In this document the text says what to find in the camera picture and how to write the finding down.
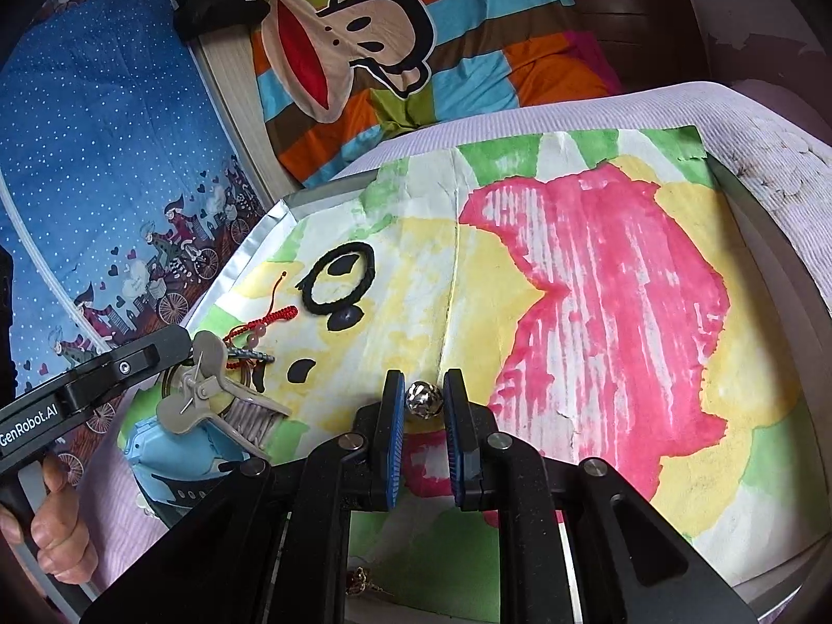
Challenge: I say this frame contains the black bag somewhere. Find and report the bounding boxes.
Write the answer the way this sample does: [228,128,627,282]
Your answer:
[172,0,271,42]

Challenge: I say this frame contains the beige hair claw clip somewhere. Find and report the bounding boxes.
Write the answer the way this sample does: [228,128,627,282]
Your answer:
[156,330,293,460]

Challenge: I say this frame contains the purple pillow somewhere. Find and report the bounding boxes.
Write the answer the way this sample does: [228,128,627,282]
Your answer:
[728,74,832,140]

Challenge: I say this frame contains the blue dotted fabric wardrobe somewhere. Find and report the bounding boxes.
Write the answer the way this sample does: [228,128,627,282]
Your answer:
[0,0,274,488]

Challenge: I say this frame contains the light wooden panel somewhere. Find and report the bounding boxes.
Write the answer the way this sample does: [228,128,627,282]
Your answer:
[169,0,295,210]

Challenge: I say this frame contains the blue wrist watch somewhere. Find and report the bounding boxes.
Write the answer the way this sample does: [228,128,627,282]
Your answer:
[119,414,262,522]

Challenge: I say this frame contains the striped monkey print blanket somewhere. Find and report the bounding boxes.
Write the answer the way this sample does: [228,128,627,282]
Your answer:
[237,0,625,191]

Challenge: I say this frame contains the painted paper sheet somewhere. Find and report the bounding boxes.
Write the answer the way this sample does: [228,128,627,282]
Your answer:
[120,126,824,624]

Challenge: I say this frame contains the gold chain necklace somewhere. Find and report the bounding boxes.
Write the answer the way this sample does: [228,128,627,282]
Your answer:
[347,567,392,600]

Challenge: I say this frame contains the silver metal tray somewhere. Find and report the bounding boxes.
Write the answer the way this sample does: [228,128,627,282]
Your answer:
[117,126,832,624]

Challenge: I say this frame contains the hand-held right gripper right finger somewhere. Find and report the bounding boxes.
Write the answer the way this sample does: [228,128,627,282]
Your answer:
[442,368,758,624]

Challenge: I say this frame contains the dark wooden headboard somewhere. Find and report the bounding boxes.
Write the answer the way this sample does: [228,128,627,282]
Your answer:
[565,0,711,89]

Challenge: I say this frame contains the black hair tie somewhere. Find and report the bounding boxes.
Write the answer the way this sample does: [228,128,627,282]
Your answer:
[300,243,379,317]

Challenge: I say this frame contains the person's left hand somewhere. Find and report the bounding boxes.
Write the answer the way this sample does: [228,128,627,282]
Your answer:
[0,455,100,587]

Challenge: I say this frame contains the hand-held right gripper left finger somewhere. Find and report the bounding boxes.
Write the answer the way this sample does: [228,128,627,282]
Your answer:
[78,369,410,624]

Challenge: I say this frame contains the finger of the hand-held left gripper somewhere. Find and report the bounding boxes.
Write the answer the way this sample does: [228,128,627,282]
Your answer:
[65,327,196,421]

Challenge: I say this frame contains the red string bracelet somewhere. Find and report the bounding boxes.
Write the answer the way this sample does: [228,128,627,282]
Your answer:
[224,271,302,353]

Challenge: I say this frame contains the small silver bell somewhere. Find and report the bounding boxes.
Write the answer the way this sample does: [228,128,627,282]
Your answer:
[404,382,444,419]

